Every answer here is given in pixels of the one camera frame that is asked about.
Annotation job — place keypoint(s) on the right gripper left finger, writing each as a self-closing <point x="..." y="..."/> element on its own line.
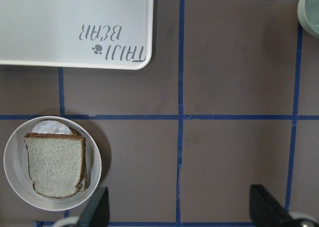
<point x="96" y="213"/>

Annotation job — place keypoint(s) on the light green bowl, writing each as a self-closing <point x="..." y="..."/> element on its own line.
<point x="308" y="16"/>

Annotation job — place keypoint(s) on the white bear tray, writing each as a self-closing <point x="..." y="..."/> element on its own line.
<point x="105" y="34"/>

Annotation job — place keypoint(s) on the fried egg toy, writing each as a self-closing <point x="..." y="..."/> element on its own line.
<point x="51" y="127"/>

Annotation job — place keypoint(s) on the white round plate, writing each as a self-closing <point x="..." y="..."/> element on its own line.
<point x="16" y="168"/>

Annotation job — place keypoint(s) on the bread slice bottom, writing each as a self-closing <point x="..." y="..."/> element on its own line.
<point x="87" y="162"/>

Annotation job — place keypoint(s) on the bread slice top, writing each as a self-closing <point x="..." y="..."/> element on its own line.
<point x="57" y="164"/>

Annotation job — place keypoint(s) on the bread slice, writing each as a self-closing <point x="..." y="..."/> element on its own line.
<point x="57" y="164"/>
<point x="87" y="162"/>

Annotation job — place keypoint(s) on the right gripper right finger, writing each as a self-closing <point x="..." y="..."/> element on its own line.
<point x="265" y="210"/>

